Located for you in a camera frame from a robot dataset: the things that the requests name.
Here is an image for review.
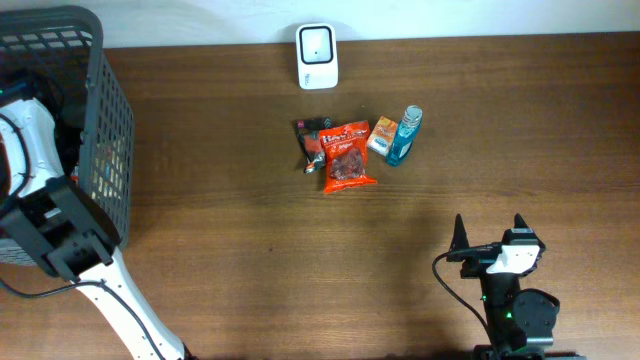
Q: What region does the small orange tissue box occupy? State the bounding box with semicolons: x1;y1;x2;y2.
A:
367;116;398;156

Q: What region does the white barcode scanner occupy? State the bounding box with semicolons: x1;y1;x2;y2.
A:
295;23;339;90

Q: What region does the orange red snack bag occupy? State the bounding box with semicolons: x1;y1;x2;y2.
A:
319;121;377;194

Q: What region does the blue mouthwash bottle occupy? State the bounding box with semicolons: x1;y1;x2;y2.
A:
386;105;423;167

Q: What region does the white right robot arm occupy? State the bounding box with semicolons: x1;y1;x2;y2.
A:
438;214;581;360

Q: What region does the beige chips bag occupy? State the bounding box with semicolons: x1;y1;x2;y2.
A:
97;139;125;196

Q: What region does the black snack packet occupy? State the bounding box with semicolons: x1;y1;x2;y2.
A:
295;117;332;174

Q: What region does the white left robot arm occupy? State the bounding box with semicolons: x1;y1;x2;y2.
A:
1;98;192;359

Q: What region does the dark grey plastic basket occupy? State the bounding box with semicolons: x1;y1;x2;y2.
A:
1;6;134;267

